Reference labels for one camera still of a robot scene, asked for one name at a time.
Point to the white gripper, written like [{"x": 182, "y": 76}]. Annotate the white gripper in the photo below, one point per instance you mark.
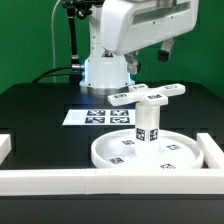
[{"x": 130, "y": 25}]

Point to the white cross-shaped table base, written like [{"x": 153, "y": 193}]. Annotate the white cross-shaped table base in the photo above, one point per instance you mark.
[{"x": 150, "y": 96}]

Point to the white round table top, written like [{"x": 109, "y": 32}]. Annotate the white round table top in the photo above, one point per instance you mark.
[{"x": 121, "y": 149}]

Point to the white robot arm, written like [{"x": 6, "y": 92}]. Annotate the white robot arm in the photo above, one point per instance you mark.
[{"x": 105, "y": 72}]

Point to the white marker sheet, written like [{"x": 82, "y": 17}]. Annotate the white marker sheet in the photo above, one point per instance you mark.
[{"x": 80, "y": 117}]

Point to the white U-shaped boundary fence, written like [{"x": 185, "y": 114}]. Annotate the white U-shaped boundary fence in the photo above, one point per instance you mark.
[{"x": 208, "y": 180}]

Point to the black camera stand pole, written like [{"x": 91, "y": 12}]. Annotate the black camera stand pole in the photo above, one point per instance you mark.
[{"x": 80, "y": 9}]

